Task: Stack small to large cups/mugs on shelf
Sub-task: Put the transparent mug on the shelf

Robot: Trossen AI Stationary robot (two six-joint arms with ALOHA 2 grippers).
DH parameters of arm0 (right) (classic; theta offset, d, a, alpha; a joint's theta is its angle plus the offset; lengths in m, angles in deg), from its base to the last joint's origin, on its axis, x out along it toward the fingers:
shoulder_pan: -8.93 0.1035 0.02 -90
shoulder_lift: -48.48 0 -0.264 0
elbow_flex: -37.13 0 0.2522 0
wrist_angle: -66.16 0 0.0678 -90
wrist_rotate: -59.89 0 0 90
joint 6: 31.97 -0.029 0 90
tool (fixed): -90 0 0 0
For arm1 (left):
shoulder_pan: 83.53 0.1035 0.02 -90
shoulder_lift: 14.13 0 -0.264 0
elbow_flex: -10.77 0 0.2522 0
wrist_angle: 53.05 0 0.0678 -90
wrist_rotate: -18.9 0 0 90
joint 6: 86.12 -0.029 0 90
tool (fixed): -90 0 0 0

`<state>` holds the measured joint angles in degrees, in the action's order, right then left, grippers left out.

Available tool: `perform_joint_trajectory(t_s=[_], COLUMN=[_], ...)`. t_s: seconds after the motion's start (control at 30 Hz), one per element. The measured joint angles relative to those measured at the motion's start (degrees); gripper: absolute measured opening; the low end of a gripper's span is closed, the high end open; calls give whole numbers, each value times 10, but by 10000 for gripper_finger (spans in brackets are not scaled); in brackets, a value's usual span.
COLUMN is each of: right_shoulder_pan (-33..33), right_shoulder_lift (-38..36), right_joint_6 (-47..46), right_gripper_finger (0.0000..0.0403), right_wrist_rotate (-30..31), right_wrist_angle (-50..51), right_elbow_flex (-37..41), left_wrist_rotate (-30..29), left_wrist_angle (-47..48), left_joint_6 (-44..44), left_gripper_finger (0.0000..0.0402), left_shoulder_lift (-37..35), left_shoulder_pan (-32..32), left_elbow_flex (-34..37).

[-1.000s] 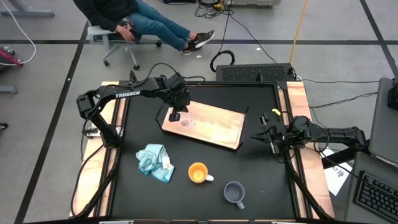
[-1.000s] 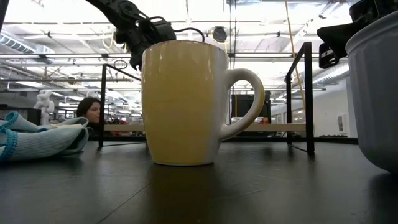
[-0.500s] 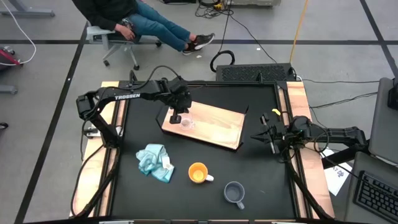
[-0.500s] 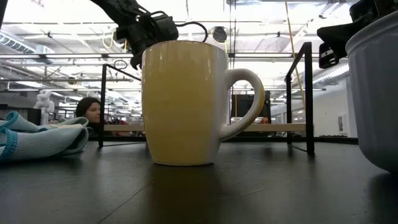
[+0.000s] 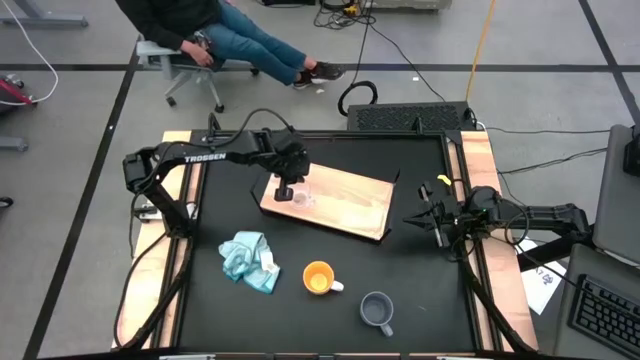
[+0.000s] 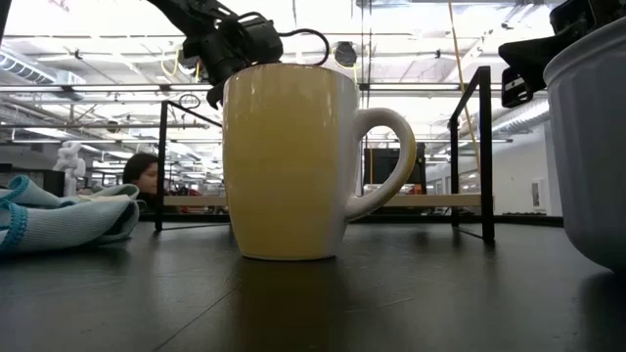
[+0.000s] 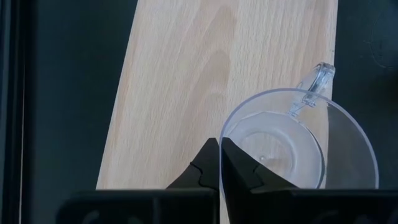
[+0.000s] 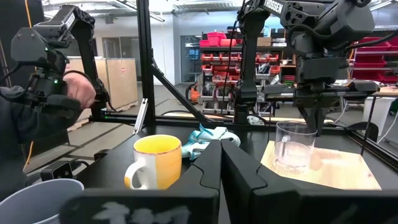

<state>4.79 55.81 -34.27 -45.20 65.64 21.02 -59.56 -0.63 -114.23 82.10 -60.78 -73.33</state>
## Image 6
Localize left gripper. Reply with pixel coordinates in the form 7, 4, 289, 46
183, 14, 285, 110

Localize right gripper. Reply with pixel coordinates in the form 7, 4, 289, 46
498, 0, 626, 110

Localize yellow ceramic mug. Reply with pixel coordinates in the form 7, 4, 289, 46
222, 63, 418, 261

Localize person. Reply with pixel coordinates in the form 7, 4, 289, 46
121, 152, 160, 199

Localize white robot figure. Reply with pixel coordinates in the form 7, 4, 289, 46
52, 141, 87, 198

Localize black monitor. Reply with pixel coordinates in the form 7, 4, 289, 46
362, 142, 426, 195

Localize light blue cloth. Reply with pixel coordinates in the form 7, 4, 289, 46
0, 174, 142, 255

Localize yellow cable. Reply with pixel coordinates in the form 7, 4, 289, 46
447, 0, 483, 197

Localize wooden shelf with black frame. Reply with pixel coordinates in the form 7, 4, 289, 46
155, 66, 495, 243

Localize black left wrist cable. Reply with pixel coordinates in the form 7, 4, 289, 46
277, 27, 332, 67

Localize black ceiling camera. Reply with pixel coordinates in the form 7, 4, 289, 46
334, 41, 358, 68

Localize black aluminium table frame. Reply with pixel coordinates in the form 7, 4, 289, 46
139, 213, 564, 228

